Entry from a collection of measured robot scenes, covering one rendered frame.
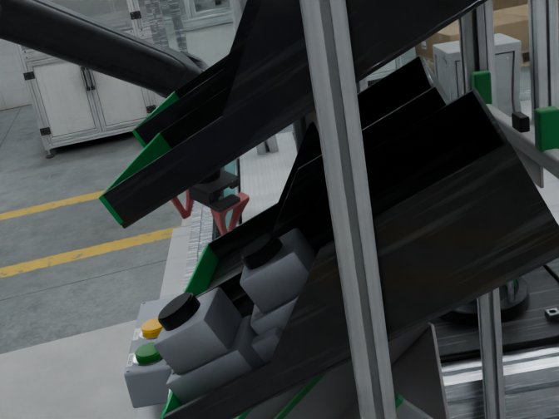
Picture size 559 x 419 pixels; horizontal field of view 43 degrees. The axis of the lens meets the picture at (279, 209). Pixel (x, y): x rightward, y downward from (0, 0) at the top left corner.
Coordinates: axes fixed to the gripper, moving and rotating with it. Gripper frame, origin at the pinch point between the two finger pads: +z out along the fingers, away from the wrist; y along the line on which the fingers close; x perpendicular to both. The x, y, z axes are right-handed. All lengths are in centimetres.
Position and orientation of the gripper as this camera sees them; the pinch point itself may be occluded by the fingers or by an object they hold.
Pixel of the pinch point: (206, 223)
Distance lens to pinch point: 117.4
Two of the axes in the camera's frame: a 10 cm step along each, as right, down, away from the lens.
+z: 0.1, 8.5, 5.3
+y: -7.5, -3.4, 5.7
